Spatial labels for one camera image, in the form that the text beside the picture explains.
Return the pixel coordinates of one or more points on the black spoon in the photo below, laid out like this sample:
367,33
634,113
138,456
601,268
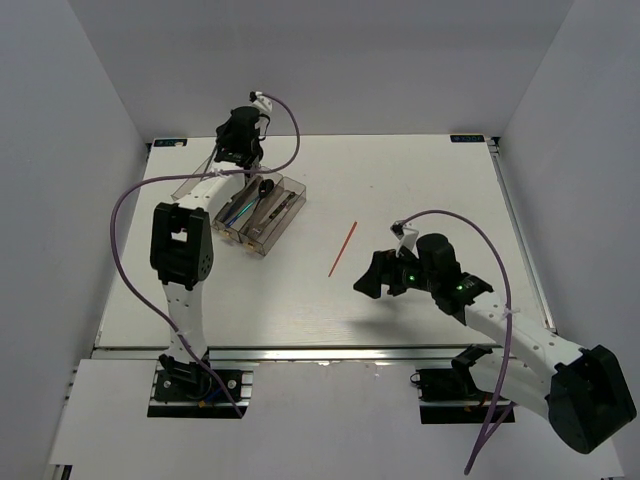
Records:
265,188

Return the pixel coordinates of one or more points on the clear acrylic utensil organizer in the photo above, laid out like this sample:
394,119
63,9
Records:
265,210

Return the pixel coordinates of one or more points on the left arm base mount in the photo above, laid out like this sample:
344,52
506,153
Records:
174,398

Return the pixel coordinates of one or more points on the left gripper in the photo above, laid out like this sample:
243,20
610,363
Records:
221,135

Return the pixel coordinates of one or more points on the blue label right corner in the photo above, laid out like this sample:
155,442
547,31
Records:
467,138

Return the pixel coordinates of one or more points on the blue iridescent knife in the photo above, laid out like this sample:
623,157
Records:
231,210

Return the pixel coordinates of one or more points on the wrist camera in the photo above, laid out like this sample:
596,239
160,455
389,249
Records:
406,236
262,102

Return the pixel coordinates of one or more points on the rainbow iridescent spoon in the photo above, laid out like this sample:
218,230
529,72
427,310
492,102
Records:
244,210

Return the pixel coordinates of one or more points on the orange chopstick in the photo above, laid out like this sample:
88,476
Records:
342,248

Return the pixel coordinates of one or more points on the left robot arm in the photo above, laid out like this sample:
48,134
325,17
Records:
181,239

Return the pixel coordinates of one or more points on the aluminium table edge rail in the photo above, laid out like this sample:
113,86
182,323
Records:
335,354

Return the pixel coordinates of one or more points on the teal chopstick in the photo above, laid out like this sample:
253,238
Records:
209,162

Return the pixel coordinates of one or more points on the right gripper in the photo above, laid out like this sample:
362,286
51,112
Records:
382,270

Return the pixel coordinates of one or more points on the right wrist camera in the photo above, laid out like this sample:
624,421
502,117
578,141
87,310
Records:
406,236

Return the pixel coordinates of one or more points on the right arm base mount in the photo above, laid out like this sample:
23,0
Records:
444,399

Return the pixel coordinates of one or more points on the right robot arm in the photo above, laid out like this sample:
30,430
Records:
581,392

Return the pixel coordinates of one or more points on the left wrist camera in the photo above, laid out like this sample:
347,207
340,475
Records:
262,102

